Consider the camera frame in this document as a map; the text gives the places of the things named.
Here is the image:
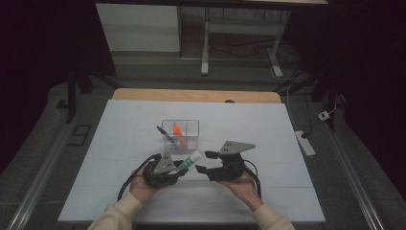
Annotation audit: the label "black metal stand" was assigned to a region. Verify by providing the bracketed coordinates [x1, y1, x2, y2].
[273, 61, 341, 132]
[56, 61, 124, 125]

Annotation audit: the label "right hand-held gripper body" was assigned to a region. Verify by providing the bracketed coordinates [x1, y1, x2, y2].
[207, 140, 257, 183]

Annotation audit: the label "orange highlighter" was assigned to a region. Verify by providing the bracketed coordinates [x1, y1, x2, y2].
[171, 123, 189, 149]

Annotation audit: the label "green and white glue stick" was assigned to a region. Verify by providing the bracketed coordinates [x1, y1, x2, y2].
[174, 149, 203, 173]

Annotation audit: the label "white cabinet panel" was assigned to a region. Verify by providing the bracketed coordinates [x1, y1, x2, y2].
[95, 3, 182, 53]

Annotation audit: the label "person's left hand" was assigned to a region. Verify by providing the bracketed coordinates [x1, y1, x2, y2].
[128, 168, 161, 206]

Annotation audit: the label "black floor cables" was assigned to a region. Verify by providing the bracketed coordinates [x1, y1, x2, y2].
[209, 33, 305, 65]

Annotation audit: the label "clear plastic organizer box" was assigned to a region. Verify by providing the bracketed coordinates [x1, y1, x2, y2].
[161, 119, 200, 151]

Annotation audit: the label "white power strip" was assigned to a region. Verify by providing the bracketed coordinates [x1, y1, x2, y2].
[294, 129, 317, 157]

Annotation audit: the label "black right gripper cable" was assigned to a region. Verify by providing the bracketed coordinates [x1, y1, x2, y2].
[243, 158, 263, 199]

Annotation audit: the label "grey metal desk frame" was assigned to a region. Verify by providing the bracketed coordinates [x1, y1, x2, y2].
[200, 8, 292, 78]

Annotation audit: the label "blue pen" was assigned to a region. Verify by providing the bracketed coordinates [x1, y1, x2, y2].
[155, 125, 176, 144]

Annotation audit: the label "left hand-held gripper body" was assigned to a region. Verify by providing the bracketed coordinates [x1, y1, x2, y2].
[142, 149, 190, 190]

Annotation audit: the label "aluminium rail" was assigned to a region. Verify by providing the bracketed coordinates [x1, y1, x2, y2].
[6, 123, 79, 230]
[325, 123, 386, 230]

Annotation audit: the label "person's right hand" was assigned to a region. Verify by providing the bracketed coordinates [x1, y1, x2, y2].
[219, 165, 265, 212]

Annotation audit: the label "white cable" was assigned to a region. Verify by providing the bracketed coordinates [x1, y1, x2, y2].
[271, 65, 339, 132]

